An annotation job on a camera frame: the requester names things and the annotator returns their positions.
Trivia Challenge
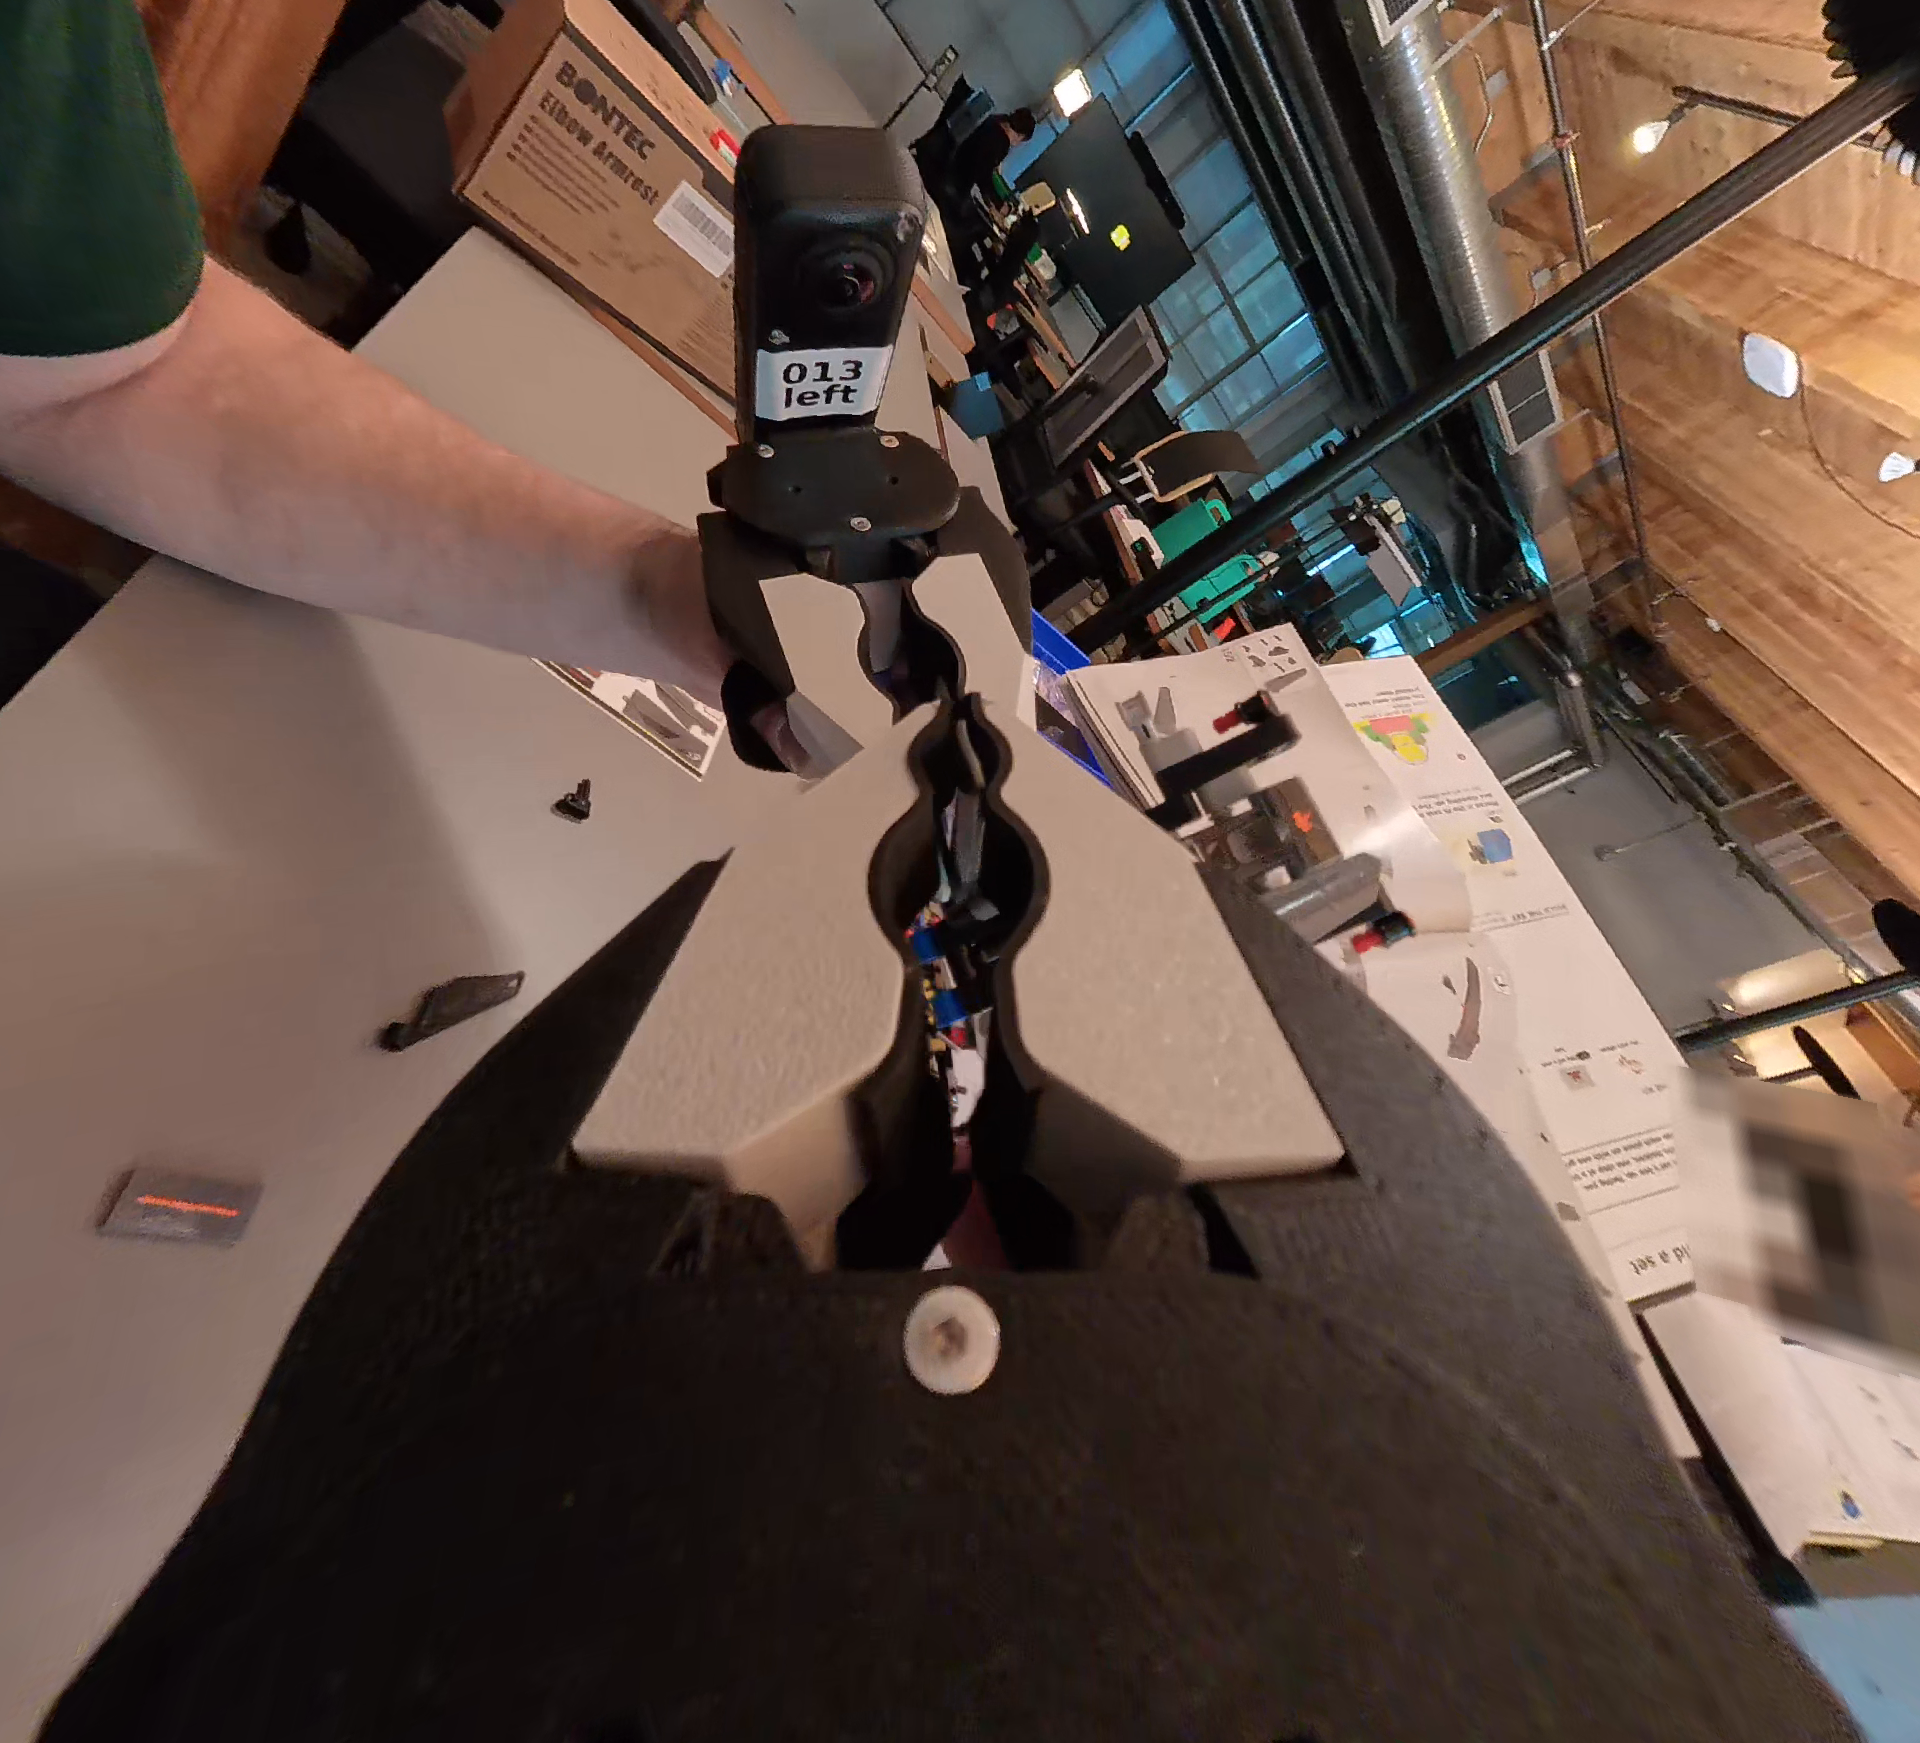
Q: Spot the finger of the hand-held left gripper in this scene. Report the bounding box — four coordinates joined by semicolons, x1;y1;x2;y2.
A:
908;555;1040;731
754;569;918;779

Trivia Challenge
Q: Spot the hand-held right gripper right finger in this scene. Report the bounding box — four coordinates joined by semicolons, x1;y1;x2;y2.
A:
955;693;1349;1271

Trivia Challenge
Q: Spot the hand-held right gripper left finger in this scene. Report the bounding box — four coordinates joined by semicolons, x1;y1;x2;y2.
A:
566;699;962;1271

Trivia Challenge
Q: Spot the grey black lego subassembly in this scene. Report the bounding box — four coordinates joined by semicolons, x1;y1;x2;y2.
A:
896;689;1421;1133

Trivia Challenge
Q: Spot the person's left forearm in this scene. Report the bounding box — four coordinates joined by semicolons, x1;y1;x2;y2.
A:
0;255;708;695

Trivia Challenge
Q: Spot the dark grey lego wing panel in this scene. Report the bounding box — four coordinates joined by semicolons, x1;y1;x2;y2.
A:
377;969;529;1055

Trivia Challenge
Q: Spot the grey lego tile orange stripe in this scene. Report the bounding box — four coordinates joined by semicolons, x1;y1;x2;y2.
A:
96;1165;268;1249

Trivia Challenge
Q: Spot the person's left hand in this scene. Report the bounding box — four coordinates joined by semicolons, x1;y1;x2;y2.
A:
636;525;823;773

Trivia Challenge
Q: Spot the blue parts bin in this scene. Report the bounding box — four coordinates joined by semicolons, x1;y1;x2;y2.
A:
1026;615;1123;785

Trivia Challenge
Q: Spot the open instruction booklet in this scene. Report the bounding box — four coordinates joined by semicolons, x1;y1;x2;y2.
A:
1062;625;1479;941

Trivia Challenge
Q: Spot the sticker sheet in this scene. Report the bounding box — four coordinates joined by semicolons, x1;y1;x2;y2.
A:
542;659;725;779

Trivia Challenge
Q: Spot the green plastic case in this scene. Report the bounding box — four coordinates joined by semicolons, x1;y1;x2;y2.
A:
1151;489;1266;569

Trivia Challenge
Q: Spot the cardboard box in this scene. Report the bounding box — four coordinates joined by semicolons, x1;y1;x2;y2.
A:
443;0;978;413

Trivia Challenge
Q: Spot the tan black office chair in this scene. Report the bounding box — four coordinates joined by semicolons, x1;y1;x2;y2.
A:
1122;427;1266;517

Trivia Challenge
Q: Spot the white instruction sheet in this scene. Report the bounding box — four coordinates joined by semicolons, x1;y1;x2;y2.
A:
1320;655;1703;1309

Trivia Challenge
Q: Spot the black steel pole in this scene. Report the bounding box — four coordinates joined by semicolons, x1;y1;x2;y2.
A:
1071;0;1920;659

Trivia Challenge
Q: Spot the black wall monitor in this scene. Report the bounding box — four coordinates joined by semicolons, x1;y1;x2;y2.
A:
1016;93;1198;329

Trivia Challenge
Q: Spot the silver air duct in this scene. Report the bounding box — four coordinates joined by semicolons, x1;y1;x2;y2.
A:
1154;0;1600;635

